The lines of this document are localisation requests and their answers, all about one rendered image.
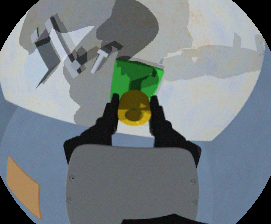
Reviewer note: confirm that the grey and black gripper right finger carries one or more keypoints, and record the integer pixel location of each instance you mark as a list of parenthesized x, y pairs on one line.
[(165, 135)]

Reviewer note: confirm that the green square plate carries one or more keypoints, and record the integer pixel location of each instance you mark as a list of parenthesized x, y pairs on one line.
[(130, 75)]

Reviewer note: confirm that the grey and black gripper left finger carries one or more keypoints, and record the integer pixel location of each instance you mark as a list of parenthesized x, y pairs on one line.
[(101, 132)]

